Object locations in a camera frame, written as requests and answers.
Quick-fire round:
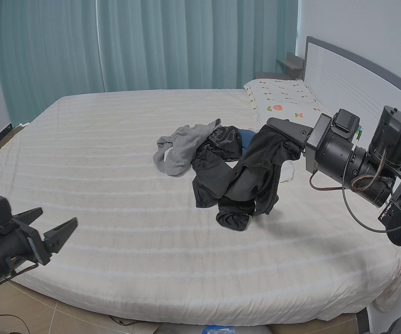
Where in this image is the blue-green curtain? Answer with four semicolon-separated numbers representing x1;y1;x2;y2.
96;0;301;92
0;0;106;127

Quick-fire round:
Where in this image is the white printed pillow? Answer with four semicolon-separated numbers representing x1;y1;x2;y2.
244;79;333;126

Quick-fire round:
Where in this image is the dark blue garment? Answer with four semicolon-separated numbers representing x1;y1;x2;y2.
239;128;257;150

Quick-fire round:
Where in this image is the grey bedside table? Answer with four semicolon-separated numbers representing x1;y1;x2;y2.
255;52;305;81

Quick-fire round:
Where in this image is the black cable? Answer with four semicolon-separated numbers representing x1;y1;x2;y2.
308;173;391;234

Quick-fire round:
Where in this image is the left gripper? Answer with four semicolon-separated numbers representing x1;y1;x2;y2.
0;207;78;277

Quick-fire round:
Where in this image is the black T-shirt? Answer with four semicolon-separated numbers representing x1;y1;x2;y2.
191;125;302;233

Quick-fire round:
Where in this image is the bed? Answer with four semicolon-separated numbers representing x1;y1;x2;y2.
0;36;401;334

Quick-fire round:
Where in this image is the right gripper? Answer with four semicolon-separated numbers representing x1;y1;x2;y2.
266;113;371;190

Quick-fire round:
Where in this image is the white garment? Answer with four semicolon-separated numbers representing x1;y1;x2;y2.
280;160;295;183

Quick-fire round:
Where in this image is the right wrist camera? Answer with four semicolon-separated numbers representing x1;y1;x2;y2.
332;109;364;142

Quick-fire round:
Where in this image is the grey garment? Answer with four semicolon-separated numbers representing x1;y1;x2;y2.
153;119;222;177

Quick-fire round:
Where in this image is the black shiny garment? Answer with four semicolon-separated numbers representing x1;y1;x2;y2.
195;125;248;164

